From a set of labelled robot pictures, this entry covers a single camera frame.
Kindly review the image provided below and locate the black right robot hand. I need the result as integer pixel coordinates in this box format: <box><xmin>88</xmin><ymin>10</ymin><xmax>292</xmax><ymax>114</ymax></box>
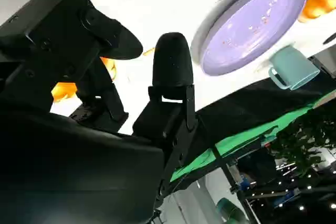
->
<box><xmin>0</xmin><ymin>0</ymin><xmax>211</xmax><ymax>224</ymax></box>

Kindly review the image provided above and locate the teal round container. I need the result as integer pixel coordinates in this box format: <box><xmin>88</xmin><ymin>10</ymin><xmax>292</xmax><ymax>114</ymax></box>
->
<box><xmin>215</xmin><ymin>197</ymin><xmax>249</xmax><ymax>224</ymax></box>

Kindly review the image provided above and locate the green cloth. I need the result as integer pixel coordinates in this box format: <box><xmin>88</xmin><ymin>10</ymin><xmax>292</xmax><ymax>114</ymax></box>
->
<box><xmin>170</xmin><ymin>95</ymin><xmax>329</xmax><ymax>183</ymax></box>

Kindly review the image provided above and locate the black cloth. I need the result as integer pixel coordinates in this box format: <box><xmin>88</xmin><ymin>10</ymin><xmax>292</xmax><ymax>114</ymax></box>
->
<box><xmin>167</xmin><ymin>77</ymin><xmax>336</xmax><ymax>198</ymax></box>

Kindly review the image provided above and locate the lilac plate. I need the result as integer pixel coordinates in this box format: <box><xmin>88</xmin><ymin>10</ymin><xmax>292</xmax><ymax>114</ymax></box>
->
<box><xmin>191</xmin><ymin>0</ymin><xmax>308</xmax><ymax>77</ymax></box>

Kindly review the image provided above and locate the green leafy plant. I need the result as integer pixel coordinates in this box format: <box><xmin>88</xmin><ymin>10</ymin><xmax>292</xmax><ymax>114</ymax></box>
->
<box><xmin>272</xmin><ymin>108</ymin><xmax>336</xmax><ymax>179</ymax></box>

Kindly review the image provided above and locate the pale green mug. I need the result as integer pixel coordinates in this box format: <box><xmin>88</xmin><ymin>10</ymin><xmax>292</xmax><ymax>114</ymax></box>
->
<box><xmin>267</xmin><ymin>45</ymin><xmax>321</xmax><ymax>91</ymax></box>

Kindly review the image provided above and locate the black metal frame leg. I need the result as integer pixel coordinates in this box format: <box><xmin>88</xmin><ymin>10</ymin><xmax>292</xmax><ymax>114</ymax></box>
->
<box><xmin>212</xmin><ymin>144</ymin><xmax>254</xmax><ymax>224</ymax></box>

